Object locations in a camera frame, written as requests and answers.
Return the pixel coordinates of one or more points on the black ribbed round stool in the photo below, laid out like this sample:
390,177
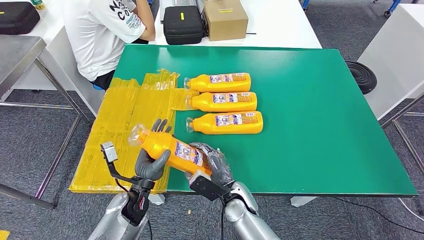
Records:
362,78

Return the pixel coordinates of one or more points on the steel table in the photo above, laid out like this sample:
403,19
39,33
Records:
16,53

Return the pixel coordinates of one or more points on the blue frame piece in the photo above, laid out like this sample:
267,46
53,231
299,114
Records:
304,4

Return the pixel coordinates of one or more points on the person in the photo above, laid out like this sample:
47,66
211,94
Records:
96,39

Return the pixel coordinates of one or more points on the blue wheeled cart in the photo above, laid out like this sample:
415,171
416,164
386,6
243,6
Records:
392,6

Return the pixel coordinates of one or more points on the orange detergent bottle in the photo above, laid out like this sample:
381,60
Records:
162,145
228,127
218,86
225,106

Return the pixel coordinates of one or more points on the yellow taped plastic sheet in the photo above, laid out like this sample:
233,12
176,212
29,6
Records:
126,112

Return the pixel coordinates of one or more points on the steel leg frame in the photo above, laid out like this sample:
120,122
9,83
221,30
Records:
402,111

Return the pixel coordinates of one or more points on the black zip case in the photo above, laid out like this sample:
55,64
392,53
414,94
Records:
182,31
16,20

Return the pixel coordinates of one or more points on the white table foot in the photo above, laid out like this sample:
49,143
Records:
301,201
159,199

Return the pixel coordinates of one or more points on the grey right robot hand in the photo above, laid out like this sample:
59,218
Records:
218,165

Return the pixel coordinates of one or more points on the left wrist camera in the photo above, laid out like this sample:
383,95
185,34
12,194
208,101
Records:
109,152

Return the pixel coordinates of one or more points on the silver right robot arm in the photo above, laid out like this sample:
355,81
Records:
245,222

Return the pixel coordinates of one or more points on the brown cardboard box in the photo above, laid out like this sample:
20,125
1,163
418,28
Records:
225,26

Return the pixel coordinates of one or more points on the white table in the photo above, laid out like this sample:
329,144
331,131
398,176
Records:
394,59

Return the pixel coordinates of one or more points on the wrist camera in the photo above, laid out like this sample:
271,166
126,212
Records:
207,188
109,152

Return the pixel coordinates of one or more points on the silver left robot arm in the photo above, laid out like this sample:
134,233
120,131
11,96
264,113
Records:
109,222

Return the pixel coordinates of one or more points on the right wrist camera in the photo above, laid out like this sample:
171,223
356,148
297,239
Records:
207,188

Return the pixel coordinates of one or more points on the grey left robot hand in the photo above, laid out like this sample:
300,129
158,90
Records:
149,169

